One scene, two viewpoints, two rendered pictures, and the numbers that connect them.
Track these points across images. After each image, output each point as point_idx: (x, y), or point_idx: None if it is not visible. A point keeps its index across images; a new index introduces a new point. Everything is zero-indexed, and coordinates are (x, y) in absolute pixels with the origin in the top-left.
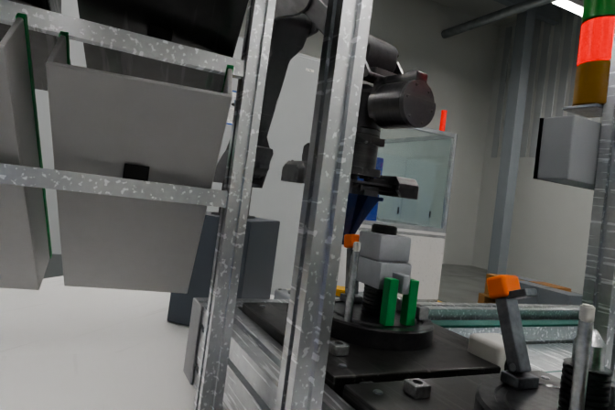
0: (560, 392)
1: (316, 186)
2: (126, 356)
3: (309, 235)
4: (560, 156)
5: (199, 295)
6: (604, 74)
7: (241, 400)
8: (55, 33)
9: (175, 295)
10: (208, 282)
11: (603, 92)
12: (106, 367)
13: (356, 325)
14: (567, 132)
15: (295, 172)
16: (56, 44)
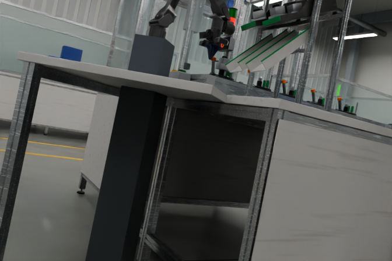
0: (259, 84)
1: (285, 60)
2: None
3: (284, 66)
4: (233, 46)
5: (163, 73)
6: None
7: (242, 93)
8: (285, 27)
9: (158, 73)
10: (165, 68)
11: (233, 34)
12: None
13: (233, 78)
14: (234, 41)
15: (226, 42)
16: (288, 32)
